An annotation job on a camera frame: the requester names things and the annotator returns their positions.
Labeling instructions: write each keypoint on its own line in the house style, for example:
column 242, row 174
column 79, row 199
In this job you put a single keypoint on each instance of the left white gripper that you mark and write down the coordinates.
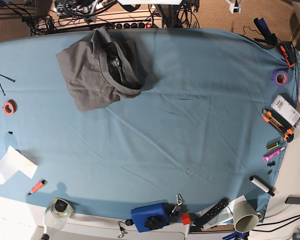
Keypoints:
column 234, row 6

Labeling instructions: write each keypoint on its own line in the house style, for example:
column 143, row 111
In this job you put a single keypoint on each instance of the dark grey T-shirt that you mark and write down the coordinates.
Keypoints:
column 100, row 70

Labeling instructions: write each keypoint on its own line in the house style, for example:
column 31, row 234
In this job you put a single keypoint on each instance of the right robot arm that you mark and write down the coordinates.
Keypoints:
column 77, row 9

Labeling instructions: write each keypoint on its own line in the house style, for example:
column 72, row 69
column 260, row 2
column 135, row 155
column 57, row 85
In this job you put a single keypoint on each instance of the blue black clamp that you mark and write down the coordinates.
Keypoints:
column 269, row 38

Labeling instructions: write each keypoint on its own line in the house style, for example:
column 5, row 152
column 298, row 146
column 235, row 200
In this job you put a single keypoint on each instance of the orange black clamp tool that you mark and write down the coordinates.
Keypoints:
column 288, row 52

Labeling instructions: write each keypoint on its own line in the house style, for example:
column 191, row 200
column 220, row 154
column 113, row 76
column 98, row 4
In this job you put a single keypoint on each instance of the purple tape roll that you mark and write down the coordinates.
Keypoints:
column 280, row 78

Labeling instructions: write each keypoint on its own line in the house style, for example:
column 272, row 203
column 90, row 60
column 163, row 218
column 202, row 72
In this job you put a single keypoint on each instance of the black power strip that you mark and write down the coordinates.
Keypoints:
column 133, row 25

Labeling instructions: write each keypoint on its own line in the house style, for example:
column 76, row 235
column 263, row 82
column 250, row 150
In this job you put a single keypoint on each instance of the white electronic device box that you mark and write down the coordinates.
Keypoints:
column 286, row 110

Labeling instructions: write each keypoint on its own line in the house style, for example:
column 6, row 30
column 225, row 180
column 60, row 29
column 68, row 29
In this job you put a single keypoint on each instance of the orange black utility knife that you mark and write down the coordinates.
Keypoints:
column 285, row 132

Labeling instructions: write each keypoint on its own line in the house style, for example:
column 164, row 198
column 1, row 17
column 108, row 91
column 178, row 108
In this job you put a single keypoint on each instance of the blue table cloth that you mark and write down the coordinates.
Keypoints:
column 196, row 129

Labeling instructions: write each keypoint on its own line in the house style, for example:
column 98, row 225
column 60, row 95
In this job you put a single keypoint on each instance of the purple white glue tube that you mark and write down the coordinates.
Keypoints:
column 270, row 156

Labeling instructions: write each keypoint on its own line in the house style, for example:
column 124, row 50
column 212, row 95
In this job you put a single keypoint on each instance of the small black screws cluster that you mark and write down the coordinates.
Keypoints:
column 271, row 164

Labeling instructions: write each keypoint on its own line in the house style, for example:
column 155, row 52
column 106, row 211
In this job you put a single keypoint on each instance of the white marker black cap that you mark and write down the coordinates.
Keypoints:
column 262, row 186

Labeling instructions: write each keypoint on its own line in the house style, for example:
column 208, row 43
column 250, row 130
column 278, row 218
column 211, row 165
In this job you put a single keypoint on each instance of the silver carabiner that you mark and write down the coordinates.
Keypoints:
column 179, row 199

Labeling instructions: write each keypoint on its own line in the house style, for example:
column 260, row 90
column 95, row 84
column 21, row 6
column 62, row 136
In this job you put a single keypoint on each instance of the black power adapter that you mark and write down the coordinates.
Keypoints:
column 292, row 200

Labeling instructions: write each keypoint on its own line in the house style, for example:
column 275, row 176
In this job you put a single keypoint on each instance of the grey-green mug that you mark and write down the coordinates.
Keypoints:
column 245, row 217

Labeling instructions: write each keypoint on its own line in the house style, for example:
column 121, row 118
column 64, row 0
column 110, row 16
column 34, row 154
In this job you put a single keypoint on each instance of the red cube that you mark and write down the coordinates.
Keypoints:
column 186, row 219

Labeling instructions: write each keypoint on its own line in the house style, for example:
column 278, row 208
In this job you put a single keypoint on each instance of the black remote control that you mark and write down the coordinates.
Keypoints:
column 211, row 213

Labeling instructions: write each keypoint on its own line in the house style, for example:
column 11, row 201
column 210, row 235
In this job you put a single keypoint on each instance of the blue box with knob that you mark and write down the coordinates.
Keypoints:
column 150, row 218

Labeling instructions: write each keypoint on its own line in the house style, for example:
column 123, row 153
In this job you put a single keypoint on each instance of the red tape roll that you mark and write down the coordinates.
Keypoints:
column 9, row 107

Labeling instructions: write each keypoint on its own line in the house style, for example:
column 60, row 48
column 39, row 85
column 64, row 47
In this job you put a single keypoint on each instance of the orange marker pen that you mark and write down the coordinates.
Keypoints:
column 38, row 186

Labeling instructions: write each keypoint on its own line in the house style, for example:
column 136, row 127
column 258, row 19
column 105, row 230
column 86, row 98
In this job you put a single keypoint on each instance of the clear glass bottle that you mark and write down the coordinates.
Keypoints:
column 56, row 216

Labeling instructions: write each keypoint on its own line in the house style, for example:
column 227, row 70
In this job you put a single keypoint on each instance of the black lanyard clip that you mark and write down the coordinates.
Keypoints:
column 127, row 222

